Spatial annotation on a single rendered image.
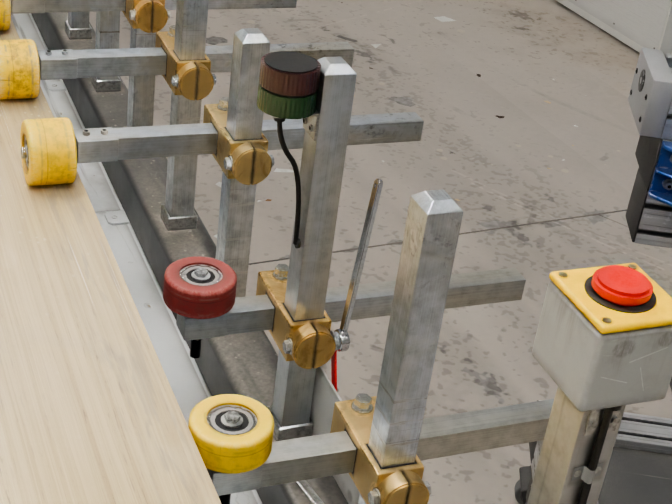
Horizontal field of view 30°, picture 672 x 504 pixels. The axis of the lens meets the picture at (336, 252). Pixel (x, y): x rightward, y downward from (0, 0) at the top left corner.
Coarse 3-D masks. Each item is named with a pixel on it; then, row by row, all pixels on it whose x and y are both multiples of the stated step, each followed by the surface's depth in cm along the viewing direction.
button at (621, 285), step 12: (600, 276) 83; (612, 276) 83; (624, 276) 83; (636, 276) 84; (600, 288) 82; (612, 288) 82; (624, 288) 82; (636, 288) 82; (648, 288) 82; (612, 300) 82; (624, 300) 82; (636, 300) 82; (648, 300) 82
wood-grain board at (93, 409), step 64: (0, 128) 164; (0, 192) 150; (64, 192) 152; (0, 256) 138; (64, 256) 139; (0, 320) 127; (64, 320) 129; (128, 320) 130; (0, 384) 118; (64, 384) 120; (128, 384) 121; (0, 448) 111; (64, 448) 112; (128, 448) 113; (192, 448) 114
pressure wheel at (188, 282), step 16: (176, 272) 138; (192, 272) 138; (208, 272) 139; (224, 272) 139; (176, 288) 135; (192, 288) 136; (208, 288) 136; (224, 288) 136; (176, 304) 136; (192, 304) 136; (208, 304) 136; (224, 304) 137; (192, 352) 143
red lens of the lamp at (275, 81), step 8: (264, 56) 125; (264, 64) 123; (320, 64) 125; (264, 72) 123; (272, 72) 122; (280, 72) 122; (312, 72) 123; (264, 80) 123; (272, 80) 122; (280, 80) 122; (288, 80) 122; (296, 80) 122; (304, 80) 122; (312, 80) 123; (272, 88) 123; (280, 88) 122; (288, 88) 122; (296, 88) 122; (304, 88) 123; (312, 88) 123
